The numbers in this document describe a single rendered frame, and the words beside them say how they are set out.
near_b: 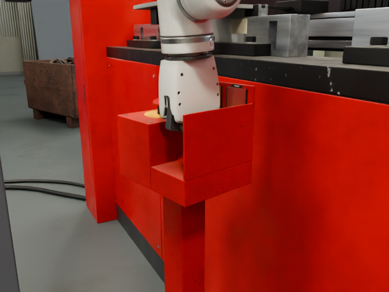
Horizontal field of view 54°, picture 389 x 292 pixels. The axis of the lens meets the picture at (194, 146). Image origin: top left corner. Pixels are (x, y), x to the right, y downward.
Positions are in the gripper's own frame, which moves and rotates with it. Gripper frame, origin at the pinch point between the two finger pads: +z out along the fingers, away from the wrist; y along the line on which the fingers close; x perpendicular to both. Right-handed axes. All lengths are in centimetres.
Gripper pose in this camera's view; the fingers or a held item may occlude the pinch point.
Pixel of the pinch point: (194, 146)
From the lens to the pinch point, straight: 66.6
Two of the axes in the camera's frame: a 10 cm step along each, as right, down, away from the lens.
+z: 0.6, 9.4, 3.3
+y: -7.5, 2.6, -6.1
